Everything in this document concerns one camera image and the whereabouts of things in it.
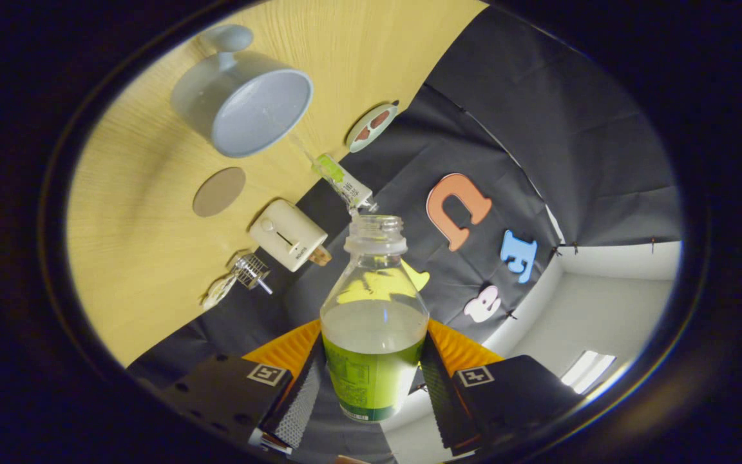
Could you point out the ceiling light panel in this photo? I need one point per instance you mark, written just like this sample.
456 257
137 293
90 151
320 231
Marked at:
587 372

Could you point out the white paint palette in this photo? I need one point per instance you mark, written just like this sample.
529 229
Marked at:
218 293

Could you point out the clear juice bottle green label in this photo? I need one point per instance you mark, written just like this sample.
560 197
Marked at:
374 380

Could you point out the pale straw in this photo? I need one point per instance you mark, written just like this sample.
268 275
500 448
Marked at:
265 287

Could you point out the wooden table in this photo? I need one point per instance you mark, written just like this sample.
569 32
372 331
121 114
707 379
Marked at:
152 258

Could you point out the pale green plate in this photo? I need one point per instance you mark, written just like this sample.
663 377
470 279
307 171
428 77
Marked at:
359 145

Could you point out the slim green drink bottle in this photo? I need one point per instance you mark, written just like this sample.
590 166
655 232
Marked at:
344 183

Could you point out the round brown coaster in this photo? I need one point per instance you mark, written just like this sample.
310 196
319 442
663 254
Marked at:
219 192

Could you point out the white toaster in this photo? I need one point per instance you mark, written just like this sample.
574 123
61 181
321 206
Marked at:
284 235

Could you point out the brown food piece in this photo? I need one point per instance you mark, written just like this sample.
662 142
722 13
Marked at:
362 134
379 118

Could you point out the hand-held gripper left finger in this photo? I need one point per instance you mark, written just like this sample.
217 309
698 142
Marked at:
297 399

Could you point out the black backdrop cloth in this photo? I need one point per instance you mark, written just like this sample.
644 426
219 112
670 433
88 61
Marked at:
538 129

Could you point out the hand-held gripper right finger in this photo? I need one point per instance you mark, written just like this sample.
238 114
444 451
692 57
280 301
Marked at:
438 399

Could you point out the brown toast slice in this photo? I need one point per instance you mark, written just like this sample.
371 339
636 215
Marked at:
321 256

